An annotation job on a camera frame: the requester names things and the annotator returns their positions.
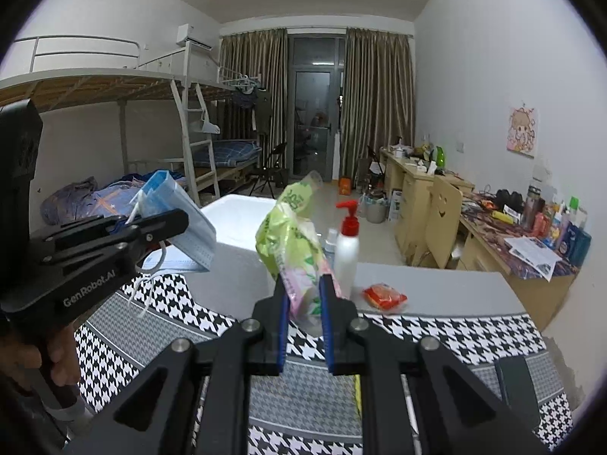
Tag blue face mask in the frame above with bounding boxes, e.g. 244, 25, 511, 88
128, 171, 217, 318

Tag hanging clothes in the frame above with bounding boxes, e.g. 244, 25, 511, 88
230, 73, 269, 110

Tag pink cartoon wall poster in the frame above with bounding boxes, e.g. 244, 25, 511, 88
506, 104, 540, 158

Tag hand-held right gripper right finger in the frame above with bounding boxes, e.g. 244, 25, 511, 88
319, 272, 553, 455

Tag white metal bunk bed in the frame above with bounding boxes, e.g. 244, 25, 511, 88
0, 35, 266, 209

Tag white foam box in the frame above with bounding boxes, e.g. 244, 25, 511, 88
142, 193, 285, 318

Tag dark thermos flask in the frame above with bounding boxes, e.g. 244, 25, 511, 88
522, 185, 541, 231

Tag houndstooth tablecloth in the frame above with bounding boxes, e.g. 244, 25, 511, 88
71, 270, 574, 455

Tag wooden desk with printed mat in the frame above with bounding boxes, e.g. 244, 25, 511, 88
458, 190, 582, 333

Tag row of toiletry bottles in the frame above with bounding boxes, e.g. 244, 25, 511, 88
533, 194, 593, 266

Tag green and pink plastic bag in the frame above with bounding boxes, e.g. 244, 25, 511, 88
255, 171, 354, 337

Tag blue and orange bedding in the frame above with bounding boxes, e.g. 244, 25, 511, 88
40, 169, 190, 226

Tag black folding chair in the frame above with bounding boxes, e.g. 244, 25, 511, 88
249, 142, 288, 197

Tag orange snack packet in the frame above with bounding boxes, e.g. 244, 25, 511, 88
362, 283, 409, 312

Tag glass balcony door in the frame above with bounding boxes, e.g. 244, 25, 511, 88
288, 33, 346, 181

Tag brown curtain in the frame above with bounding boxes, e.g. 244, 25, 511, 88
342, 27, 417, 185
220, 28, 289, 190

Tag white hanging plastic holder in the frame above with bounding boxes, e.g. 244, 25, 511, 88
190, 109, 221, 136

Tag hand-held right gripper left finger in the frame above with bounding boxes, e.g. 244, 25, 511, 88
64, 276, 291, 455

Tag cluttered wooden desk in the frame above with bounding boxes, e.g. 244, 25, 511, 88
379, 149, 475, 257

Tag printed paper sheets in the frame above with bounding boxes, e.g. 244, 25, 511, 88
503, 234, 563, 281

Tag small blue spray bottle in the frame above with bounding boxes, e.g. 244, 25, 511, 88
324, 228, 340, 271

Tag wooden chair with smiley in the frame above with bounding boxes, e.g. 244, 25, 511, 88
424, 175, 464, 270

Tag white pump bottle red top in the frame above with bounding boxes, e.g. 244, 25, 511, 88
334, 200, 360, 299

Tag blue plaid mattress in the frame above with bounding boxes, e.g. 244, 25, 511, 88
192, 139, 263, 168

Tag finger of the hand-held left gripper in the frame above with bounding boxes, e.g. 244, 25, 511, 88
29, 209, 190, 267

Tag white air conditioner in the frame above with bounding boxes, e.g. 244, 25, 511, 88
176, 24, 213, 50

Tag black phone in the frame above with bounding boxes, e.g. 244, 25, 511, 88
493, 355, 541, 432

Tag person's left hand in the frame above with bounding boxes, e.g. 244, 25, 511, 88
38, 325, 80, 389

